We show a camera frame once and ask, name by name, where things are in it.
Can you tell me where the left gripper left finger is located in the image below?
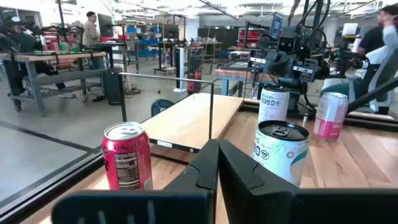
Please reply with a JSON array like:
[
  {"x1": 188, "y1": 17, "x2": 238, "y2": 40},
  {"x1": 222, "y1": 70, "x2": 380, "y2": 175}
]
[{"x1": 164, "y1": 139, "x2": 220, "y2": 191}]

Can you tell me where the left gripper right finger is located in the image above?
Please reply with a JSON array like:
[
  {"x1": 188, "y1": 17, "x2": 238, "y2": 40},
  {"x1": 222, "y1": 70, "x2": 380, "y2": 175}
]
[{"x1": 219, "y1": 139, "x2": 299, "y2": 224}]

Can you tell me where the white slim Celsius can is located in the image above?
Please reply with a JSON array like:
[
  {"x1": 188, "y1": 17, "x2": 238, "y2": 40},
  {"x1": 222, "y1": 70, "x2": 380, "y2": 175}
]
[
  {"x1": 251, "y1": 119, "x2": 310, "y2": 188},
  {"x1": 257, "y1": 84, "x2": 290, "y2": 124}
]

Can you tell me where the red Coke can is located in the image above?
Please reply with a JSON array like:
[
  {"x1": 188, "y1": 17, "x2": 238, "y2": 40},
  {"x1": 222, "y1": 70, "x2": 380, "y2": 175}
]
[{"x1": 101, "y1": 121, "x2": 154, "y2": 191}]

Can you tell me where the pink and white soda can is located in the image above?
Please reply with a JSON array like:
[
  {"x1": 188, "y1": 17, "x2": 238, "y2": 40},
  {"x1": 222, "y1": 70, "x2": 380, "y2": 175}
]
[{"x1": 312, "y1": 91, "x2": 349, "y2": 141}]

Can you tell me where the red bin rack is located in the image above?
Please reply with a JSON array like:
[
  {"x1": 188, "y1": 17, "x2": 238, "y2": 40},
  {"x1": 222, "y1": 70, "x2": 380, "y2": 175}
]
[{"x1": 238, "y1": 27, "x2": 262, "y2": 50}]

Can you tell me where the blue workbench wooden top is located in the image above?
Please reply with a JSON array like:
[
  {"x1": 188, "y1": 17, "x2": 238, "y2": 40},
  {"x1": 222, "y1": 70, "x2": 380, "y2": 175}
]
[{"x1": 213, "y1": 60, "x2": 265, "y2": 97}]

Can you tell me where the black monitor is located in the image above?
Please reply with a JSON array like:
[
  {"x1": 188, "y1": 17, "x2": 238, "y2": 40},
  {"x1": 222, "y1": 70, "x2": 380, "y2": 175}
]
[
  {"x1": 269, "y1": 12, "x2": 284, "y2": 40},
  {"x1": 97, "y1": 12, "x2": 114, "y2": 38}
]

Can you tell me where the black and red box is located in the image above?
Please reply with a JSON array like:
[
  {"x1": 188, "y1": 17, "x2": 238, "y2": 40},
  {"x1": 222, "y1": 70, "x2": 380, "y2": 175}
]
[{"x1": 187, "y1": 70, "x2": 203, "y2": 94}]

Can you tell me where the dark blue chair back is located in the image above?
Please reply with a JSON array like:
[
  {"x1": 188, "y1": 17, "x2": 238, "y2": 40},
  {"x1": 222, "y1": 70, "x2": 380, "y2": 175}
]
[{"x1": 150, "y1": 98, "x2": 175, "y2": 118}]

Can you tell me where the person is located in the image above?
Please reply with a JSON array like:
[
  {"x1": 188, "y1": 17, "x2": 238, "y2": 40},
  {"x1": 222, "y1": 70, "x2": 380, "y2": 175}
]
[
  {"x1": 82, "y1": 11, "x2": 108, "y2": 103},
  {"x1": 0, "y1": 16, "x2": 75, "y2": 100},
  {"x1": 354, "y1": 3, "x2": 398, "y2": 63}
]

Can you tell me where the black computer tower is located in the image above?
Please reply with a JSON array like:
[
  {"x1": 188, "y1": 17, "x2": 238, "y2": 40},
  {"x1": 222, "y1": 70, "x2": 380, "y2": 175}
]
[{"x1": 103, "y1": 67, "x2": 123, "y2": 106}]

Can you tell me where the grey workbench wooden top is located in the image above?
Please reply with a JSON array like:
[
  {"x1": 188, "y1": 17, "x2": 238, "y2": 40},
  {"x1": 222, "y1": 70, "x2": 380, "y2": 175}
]
[{"x1": 0, "y1": 51, "x2": 108, "y2": 118}]

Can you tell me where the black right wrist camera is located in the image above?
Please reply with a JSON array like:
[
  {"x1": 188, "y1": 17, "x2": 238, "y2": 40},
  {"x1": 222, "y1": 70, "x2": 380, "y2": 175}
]
[{"x1": 277, "y1": 34, "x2": 301, "y2": 54}]

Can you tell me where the white post stand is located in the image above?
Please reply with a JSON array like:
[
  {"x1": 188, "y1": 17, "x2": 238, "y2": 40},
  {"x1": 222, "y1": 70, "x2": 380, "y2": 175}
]
[{"x1": 173, "y1": 46, "x2": 187, "y2": 93}]

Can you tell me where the black diagonal frame strut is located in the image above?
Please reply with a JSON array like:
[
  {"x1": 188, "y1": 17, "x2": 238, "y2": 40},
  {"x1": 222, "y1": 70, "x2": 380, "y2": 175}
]
[{"x1": 346, "y1": 76, "x2": 398, "y2": 114}]

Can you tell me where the black aluminium table frame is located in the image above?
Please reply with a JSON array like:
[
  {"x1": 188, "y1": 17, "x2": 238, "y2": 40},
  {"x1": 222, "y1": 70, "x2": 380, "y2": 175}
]
[{"x1": 0, "y1": 98, "x2": 398, "y2": 224}]

